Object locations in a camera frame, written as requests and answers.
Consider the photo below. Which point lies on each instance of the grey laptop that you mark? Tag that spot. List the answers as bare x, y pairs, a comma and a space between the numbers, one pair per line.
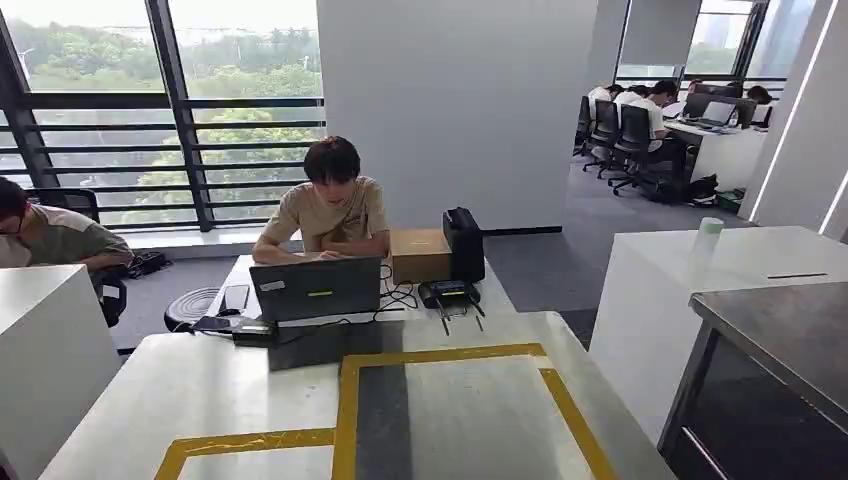
318, 288

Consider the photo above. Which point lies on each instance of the white table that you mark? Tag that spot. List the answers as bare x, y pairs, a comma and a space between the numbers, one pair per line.
649, 298
46, 351

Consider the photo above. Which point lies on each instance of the black round stool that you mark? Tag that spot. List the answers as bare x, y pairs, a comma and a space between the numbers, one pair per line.
189, 308

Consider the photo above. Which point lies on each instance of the person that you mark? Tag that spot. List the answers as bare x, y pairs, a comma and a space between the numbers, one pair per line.
759, 98
331, 212
599, 94
629, 97
60, 235
656, 116

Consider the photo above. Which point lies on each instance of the smartphone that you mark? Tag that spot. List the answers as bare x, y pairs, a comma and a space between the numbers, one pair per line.
236, 298

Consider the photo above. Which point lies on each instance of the black bag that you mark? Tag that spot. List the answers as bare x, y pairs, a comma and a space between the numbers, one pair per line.
147, 264

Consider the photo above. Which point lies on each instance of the black pen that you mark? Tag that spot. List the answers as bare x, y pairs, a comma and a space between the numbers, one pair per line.
798, 275

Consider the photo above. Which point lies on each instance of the black case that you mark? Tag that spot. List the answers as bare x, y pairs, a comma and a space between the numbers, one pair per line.
465, 245

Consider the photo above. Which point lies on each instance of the black monitor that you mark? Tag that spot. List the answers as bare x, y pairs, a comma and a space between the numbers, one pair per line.
742, 109

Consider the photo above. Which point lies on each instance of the white cup with green top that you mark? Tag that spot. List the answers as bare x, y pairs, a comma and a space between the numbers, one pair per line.
707, 238

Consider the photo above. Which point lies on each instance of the black window railing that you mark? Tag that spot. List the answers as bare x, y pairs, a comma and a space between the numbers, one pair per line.
179, 132

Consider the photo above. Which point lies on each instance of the yellow tape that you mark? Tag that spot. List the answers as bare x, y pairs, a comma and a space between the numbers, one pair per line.
346, 411

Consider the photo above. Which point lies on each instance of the cardboard box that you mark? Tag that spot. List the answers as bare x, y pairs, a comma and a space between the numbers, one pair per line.
420, 257

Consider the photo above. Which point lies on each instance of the black backpack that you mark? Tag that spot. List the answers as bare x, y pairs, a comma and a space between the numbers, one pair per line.
702, 189

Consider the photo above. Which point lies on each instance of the black router with antennas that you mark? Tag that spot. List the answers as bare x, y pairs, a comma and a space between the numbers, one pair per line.
450, 293

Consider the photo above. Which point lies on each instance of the white desk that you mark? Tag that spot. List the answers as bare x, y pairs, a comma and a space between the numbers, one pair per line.
729, 156
493, 295

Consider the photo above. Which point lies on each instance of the black power adapter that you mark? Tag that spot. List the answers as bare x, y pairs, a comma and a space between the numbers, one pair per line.
255, 334

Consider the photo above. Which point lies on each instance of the black office chair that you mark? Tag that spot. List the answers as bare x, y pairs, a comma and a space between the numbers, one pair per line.
583, 122
632, 142
66, 202
604, 129

